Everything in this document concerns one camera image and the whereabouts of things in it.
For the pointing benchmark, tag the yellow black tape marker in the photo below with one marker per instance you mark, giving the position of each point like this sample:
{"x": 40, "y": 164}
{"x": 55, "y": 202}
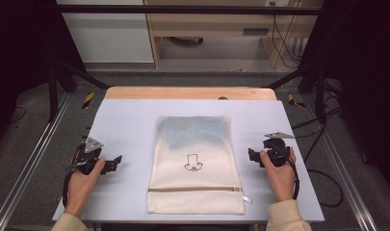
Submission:
{"x": 88, "y": 100}
{"x": 293, "y": 101}

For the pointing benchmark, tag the black stand leg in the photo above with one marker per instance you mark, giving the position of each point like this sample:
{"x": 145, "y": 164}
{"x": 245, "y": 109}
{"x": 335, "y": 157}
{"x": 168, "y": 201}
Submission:
{"x": 53, "y": 93}
{"x": 319, "y": 96}

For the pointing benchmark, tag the black horizontal frame bar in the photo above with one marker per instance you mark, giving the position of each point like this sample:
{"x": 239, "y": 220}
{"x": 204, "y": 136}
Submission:
{"x": 183, "y": 9}

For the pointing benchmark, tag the light blue cloth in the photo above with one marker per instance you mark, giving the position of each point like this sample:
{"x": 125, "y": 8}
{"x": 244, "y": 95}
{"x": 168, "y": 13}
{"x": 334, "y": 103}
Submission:
{"x": 192, "y": 133}

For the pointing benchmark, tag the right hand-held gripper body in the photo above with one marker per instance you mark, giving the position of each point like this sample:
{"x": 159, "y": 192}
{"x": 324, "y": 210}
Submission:
{"x": 277, "y": 152}

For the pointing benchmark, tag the person's left hand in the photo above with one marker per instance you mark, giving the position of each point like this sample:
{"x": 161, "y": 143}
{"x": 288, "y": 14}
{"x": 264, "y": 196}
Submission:
{"x": 80, "y": 189}

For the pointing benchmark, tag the white cabinet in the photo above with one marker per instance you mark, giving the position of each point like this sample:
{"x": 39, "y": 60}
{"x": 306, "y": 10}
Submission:
{"x": 109, "y": 35}

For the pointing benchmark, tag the black chair base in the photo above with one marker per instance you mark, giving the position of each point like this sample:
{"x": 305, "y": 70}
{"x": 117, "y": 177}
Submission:
{"x": 187, "y": 40}

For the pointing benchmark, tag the cream mesh laundry bag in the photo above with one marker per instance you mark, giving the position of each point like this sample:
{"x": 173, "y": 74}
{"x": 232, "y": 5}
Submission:
{"x": 195, "y": 179}

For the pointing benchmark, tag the metal floor rail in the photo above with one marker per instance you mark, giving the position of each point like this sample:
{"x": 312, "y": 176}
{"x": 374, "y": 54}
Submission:
{"x": 343, "y": 173}
{"x": 29, "y": 160}

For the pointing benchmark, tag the person's right hand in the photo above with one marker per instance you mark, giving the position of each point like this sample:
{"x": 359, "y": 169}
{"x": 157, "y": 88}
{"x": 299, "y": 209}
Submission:
{"x": 280, "y": 183}

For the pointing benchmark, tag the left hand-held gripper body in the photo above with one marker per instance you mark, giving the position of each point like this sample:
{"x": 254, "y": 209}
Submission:
{"x": 88, "y": 155}

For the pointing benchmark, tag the wooden desk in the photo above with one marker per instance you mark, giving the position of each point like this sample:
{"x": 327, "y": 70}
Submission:
{"x": 215, "y": 24}

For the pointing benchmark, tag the wooden table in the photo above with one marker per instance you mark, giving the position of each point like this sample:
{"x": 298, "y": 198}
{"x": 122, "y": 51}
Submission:
{"x": 183, "y": 93}

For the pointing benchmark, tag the dark curtain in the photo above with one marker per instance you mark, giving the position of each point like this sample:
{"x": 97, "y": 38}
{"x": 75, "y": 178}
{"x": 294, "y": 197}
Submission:
{"x": 366, "y": 64}
{"x": 19, "y": 48}

